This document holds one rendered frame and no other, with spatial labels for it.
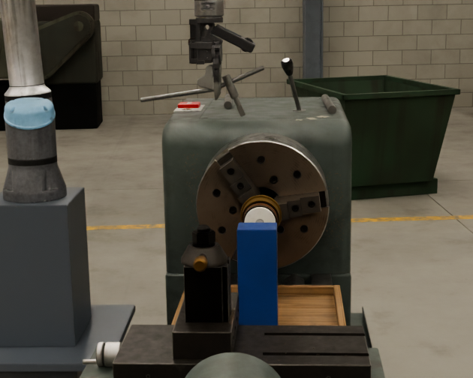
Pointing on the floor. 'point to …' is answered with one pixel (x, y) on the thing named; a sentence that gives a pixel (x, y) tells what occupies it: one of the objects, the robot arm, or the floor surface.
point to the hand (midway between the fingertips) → (218, 94)
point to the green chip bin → (390, 130)
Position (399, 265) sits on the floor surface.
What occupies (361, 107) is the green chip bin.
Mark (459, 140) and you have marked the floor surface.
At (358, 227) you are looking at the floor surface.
